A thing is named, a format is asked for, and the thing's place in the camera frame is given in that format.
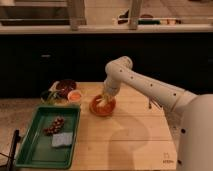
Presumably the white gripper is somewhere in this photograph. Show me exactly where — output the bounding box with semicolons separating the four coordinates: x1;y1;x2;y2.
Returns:
103;81;120;97

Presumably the yellow banana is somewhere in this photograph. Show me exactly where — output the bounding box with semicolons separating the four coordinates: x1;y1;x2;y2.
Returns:
97;94;112;107

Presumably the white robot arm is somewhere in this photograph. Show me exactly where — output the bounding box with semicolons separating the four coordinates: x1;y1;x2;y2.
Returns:
103;56;213;171

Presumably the red bowl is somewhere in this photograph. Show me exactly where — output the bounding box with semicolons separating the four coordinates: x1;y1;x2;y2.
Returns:
89;95;116;117

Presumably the small orange bowl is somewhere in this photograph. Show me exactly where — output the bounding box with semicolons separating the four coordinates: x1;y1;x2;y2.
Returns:
67;90;82;102

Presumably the red grapes bunch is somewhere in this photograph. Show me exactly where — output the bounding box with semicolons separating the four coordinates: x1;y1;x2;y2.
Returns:
43;117;64;135

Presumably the grey sponge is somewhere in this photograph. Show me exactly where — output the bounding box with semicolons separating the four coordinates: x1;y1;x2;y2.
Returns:
52;132;73;147

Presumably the dark counter cabinet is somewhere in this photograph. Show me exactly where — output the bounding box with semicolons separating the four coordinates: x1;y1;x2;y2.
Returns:
0;33;213;98

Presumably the green plastic tray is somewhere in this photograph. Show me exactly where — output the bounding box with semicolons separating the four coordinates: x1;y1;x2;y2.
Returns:
15;106;80;169

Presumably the black stand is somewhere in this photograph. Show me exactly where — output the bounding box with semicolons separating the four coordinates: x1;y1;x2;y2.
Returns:
0;130;21;171

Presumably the right wooden post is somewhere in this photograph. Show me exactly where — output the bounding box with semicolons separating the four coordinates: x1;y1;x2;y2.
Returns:
128;0;142;30

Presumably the wooden post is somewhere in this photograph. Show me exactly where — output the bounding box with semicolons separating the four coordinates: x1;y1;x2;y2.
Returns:
67;0;86;31
128;0;142;30

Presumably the left wooden post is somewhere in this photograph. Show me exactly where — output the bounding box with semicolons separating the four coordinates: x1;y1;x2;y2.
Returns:
67;0;86;31

